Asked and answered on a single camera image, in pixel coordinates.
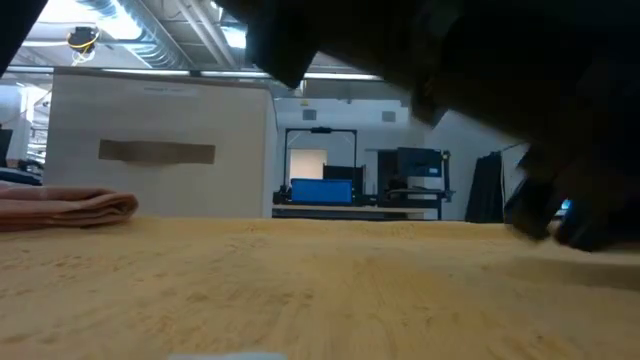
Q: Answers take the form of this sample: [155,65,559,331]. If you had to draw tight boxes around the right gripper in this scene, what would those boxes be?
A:
[214,0,640,171]

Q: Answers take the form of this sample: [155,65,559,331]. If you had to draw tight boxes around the yellow towel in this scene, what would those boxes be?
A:
[0,215,640,360]

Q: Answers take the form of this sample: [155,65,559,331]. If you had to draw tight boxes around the pink towel white stripes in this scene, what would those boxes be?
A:
[0,180,140,233]

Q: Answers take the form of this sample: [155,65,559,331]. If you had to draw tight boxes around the white board on stand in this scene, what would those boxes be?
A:
[501,142,530,209]

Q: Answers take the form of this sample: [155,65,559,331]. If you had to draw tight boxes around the black equipment rack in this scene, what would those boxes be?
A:
[377,146,456,221]

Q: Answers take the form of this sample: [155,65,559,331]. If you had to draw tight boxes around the background workbench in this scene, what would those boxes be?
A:
[272,202,426,221]

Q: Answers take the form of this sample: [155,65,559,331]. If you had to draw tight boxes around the blue plastic bin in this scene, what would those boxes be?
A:
[289,178,354,206]

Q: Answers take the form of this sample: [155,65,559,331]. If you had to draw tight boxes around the long light strip bar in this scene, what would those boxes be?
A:
[4,64,384,82]

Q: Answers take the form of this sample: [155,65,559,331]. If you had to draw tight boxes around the black monitor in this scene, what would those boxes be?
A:
[0,128,14,169]

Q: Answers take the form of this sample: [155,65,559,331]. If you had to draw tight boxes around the black gantry frame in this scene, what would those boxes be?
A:
[283,126,359,201]

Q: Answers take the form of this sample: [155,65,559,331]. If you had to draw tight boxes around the black ceiling camera mount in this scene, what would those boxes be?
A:
[66,25,101,65]

